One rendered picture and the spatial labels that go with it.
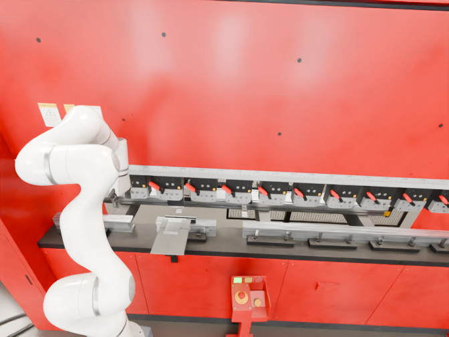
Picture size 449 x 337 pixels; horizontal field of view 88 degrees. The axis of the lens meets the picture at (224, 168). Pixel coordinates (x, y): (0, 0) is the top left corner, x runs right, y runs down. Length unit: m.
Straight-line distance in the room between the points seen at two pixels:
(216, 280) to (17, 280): 1.26
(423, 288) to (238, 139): 1.64
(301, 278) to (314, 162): 0.83
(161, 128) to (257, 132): 0.47
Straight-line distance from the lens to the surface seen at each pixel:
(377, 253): 1.83
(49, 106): 1.40
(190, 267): 1.66
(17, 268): 1.97
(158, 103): 1.15
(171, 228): 1.48
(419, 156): 1.54
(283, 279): 1.77
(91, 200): 0.67
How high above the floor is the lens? 2.05
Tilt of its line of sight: 31 degrees down
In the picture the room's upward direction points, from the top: 3 degrees clockwise
